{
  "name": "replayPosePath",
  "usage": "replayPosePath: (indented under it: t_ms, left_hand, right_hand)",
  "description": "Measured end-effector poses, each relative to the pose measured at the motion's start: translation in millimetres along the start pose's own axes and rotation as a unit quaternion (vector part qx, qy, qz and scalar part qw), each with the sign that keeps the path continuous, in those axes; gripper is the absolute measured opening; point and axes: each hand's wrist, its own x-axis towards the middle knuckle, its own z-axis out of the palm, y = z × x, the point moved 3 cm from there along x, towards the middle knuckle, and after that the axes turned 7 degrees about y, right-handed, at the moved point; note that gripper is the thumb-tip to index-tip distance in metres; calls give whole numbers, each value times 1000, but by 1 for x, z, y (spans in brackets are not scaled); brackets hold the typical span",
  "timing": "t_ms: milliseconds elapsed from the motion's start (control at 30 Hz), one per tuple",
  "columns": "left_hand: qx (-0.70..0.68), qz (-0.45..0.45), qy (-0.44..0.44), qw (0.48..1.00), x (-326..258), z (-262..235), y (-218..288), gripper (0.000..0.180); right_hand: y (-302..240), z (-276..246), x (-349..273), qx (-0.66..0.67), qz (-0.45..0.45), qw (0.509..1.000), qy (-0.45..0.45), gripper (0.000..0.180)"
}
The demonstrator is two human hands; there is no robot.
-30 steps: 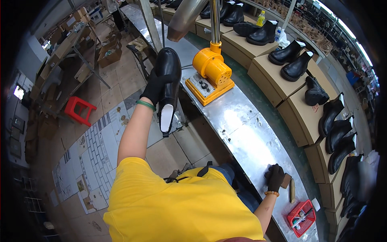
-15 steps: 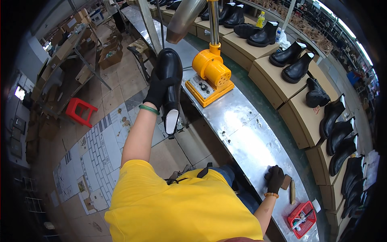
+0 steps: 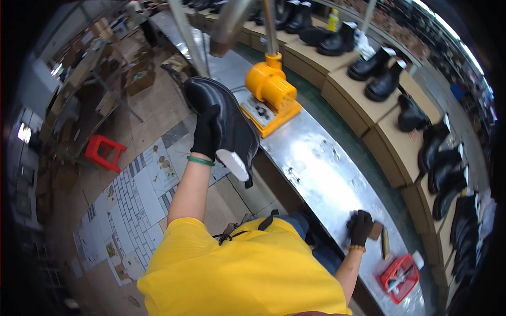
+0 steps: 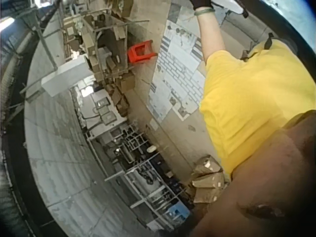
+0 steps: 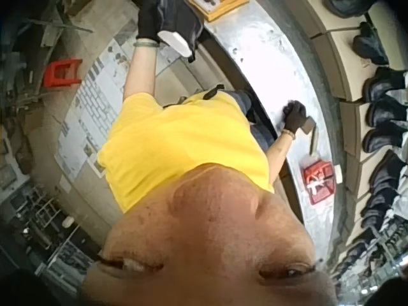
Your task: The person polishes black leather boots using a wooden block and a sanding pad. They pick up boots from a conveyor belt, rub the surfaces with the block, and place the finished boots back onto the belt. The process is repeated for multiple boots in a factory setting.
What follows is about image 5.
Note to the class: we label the person's right hand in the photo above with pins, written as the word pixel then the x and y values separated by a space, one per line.
pixel 294 116

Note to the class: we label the yellow wooden tray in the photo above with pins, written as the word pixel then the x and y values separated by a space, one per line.
pixel 216 7

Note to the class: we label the person's legs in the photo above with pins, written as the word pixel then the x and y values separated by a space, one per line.
pixel 242 100

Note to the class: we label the red printed packet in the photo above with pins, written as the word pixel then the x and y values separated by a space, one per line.
pixel 318 185

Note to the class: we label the shelf of dark boots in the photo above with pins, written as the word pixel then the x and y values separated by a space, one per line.
pixel 379 121

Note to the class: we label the printed paper floor sheets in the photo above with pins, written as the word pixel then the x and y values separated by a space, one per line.
pixel 89 108

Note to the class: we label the red plastic stool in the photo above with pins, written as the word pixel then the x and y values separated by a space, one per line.
pixel 62 73

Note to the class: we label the cluttered metal rack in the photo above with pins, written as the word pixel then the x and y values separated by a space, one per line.
pixel 48 220

